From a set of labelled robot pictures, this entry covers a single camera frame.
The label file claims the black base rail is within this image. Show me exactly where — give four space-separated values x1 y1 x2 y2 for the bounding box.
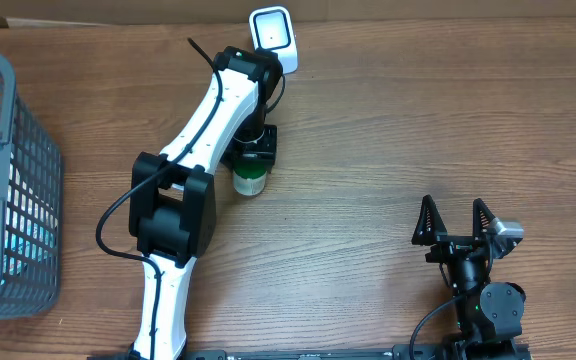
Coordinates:
172 343 534 360

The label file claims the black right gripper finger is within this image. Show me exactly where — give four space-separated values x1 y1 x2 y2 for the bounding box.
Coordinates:
411 195 448 246
472 198 495 238

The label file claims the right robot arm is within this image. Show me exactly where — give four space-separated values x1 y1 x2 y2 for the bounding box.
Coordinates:
408 195 531 359

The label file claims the white barcode scanner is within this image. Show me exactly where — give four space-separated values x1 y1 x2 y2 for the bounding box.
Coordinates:
248 5 299 74

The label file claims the grey plastic basket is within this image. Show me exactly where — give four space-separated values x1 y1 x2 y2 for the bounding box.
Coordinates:
0 54 64 320

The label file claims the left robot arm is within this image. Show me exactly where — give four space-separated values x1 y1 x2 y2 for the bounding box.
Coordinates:
129 46 284 359

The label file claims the green lid jar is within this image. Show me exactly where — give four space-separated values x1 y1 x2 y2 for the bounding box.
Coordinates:
232 159 267 197

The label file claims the teal tissue pack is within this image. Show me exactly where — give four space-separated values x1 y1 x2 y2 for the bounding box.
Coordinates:
0 220 59 274

